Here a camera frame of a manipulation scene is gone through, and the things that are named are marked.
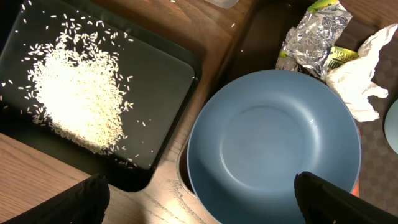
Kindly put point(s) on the dark brown serving tray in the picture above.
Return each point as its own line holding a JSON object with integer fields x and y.
{"x": 256, "y": 48}

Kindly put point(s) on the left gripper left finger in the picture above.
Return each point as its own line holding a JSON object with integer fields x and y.
{"x": 84, "y": 203}

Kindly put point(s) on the dark blue plate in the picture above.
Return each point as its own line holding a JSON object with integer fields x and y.
{"x": 257, "y": 133}

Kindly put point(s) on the crumpled foil wrapper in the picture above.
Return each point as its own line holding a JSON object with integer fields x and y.
{"x": 308, "y": 45}

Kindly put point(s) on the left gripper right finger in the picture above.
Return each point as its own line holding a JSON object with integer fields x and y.
{"x": 322, "y": 202}

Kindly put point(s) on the light blue bowl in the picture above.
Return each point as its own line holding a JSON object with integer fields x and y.
{"x": 391, "y": 126}

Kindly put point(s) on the crumpled white tissue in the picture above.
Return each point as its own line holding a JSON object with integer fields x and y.
{"x": 352, "y": 80}

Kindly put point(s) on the orange carrot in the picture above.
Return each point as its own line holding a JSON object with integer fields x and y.
{"x": 355, "y": 191}

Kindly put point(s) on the black plastic tray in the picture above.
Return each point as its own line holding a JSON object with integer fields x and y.
{"x": 164, "y": 78}

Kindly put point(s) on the clear plastic bin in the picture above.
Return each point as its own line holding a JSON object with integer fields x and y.
{"x": 223, "y": 3}

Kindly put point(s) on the white rice pile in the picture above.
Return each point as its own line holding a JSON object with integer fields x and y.
{"x": 64, "y": 71}

